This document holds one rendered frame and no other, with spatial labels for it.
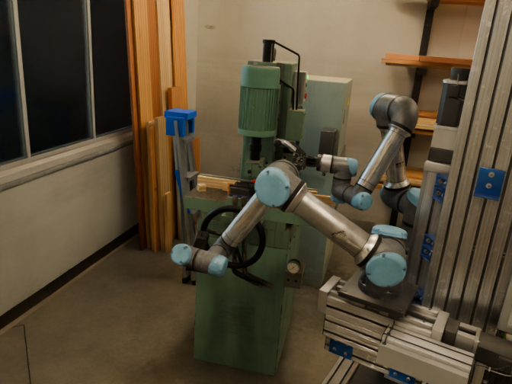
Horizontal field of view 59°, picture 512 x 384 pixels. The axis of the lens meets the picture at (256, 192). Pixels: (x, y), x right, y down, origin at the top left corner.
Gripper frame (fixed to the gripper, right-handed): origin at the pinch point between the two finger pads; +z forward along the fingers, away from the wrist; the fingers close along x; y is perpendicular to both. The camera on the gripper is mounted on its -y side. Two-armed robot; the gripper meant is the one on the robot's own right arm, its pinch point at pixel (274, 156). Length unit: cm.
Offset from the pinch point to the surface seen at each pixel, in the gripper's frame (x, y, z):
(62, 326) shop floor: 112, -27, 113
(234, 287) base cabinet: 66, -13, 14
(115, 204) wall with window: 56, -116, 134
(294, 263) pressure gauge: 46.0, -3.0, -14.5
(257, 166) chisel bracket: 6.1, -12.8, 9.4
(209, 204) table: 26.2, -5.2, 28.2
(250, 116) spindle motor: -15.9, -5.0, 14.2
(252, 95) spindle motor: -25.1, -2.9, 13.9
